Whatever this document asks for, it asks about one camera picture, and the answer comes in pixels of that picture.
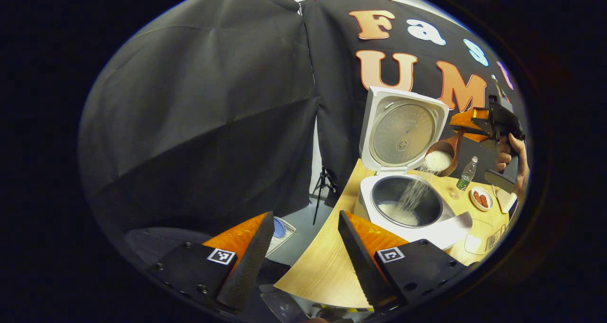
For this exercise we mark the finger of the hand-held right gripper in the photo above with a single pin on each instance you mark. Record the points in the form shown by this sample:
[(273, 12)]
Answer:
[(474, 136), (462, 119)]

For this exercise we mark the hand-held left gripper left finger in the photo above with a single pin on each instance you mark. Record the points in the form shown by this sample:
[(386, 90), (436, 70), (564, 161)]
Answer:
[(246, 271)]

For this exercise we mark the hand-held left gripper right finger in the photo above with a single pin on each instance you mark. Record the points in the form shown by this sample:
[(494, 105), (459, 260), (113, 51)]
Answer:
[(363, 261)]

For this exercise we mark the brown wooden spoon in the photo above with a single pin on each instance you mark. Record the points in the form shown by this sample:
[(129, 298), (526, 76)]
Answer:
[(455, 145)]

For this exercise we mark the white rice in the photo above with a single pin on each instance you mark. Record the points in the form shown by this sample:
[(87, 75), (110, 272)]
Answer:
[(437, 161)]

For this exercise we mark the white rice cooker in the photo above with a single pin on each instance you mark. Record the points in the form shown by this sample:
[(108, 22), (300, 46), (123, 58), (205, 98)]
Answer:
[(403, 124)]

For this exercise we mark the clear plastic water bottle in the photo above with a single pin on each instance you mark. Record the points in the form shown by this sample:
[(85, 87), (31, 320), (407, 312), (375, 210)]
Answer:
[(467, 176)]

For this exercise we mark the red meat slice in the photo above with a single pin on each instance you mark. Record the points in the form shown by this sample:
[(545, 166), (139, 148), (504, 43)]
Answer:
[(477, 198), (484, 201)]

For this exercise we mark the round white plate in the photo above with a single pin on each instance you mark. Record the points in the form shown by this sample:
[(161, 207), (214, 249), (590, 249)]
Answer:
[(475, 204)]

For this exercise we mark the white toaster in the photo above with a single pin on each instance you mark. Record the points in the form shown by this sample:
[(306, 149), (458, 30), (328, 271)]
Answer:
[(506, 200)]

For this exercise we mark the black tripod stand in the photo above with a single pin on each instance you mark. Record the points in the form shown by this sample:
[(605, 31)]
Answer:
[(323, 185)]

